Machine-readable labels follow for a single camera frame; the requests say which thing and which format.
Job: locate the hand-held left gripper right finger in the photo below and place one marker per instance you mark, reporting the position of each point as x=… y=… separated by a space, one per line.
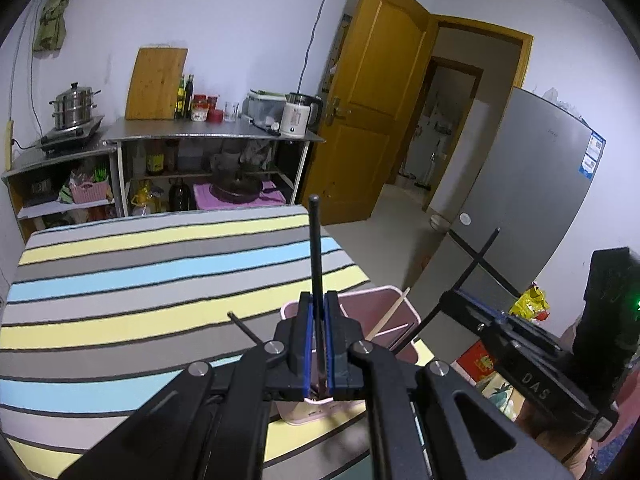
x=327 y=340

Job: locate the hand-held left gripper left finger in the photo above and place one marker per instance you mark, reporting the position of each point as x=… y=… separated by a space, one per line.
x=308 y=340

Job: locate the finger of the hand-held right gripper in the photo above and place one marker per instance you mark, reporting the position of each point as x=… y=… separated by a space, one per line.
x=462 y=312
x=520 y=327

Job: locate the black chopstick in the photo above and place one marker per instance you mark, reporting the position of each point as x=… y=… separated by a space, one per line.
x=245 y=329
x=475 y=265
x=316 y=260

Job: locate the pink plastic utensil basket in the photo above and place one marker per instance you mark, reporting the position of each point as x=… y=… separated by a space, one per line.
x=377 y=305

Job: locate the light wooden chopstick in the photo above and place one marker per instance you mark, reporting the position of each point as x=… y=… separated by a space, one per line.
x=392 y=310

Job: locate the person's right hand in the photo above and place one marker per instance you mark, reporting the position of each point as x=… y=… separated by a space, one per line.
x=555 y=437

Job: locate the yellow snack packet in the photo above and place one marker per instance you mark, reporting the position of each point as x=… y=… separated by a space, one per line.
x=532 y=305

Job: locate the cartoon printed box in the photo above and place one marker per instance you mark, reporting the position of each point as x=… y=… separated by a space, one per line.
x=500 y=396

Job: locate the red printed box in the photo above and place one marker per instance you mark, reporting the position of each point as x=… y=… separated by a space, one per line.
x=480 y=362

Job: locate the grey refrigerator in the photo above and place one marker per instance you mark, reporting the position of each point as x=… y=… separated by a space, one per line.
x=525 y=185

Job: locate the black wok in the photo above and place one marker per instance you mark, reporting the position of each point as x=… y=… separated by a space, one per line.
x=235 y=188

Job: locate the purple mat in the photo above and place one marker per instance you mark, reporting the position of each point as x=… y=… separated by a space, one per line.
x=205 y=200

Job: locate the striped tablecloth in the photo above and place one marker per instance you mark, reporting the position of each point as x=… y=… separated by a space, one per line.
x=125 y=285

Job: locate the dark glass bottle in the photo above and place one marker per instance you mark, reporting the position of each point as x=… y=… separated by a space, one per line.
x=181 y=196

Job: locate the yellow oil jug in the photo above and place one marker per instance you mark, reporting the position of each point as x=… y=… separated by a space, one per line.
x=142 y=203

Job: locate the yellow wooden door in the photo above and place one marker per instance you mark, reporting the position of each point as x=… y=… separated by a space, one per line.
x=370 y=110

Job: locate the white electric kettle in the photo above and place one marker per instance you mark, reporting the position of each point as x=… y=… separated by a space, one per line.
x=297 y=116

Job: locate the tall metal kitchen table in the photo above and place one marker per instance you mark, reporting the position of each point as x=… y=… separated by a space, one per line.
x=210 y=129

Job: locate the yellow labelled bottle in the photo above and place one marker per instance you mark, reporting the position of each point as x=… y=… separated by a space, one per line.
x=155 y=161

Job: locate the clear plastic storage container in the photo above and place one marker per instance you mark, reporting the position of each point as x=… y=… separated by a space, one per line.
x=262 y=107

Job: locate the clear drinking glass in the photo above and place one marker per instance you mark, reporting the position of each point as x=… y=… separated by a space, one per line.
x=231 y=112

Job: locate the small red can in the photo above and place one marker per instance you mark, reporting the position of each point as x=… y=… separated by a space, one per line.
x=216 y=116

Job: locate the red lidded jar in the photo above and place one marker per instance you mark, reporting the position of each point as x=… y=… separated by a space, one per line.
x=199 y=108
x=212 y=103

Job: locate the small pink storage basket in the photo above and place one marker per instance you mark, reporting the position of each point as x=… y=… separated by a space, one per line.
x=90 y=193

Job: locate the wooden cutting board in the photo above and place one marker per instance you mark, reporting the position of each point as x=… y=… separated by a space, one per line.
x=156 y=83

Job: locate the low metal kitchen shelf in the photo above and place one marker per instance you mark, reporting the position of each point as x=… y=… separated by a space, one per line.
x=55 y=167

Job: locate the black induction cooker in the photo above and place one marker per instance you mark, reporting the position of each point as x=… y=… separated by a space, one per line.
x=70 y=136

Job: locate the steel steamer pot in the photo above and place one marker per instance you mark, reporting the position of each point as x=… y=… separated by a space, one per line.
x=74 y=107

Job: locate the yellow power strip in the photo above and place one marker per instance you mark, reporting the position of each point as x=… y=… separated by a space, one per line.
x=8 y=145

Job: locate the green hanging cloth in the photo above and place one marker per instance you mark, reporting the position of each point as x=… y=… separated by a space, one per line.
x=52 y=10

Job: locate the wooden door frame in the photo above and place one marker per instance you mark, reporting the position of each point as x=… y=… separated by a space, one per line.
x=480 y=22

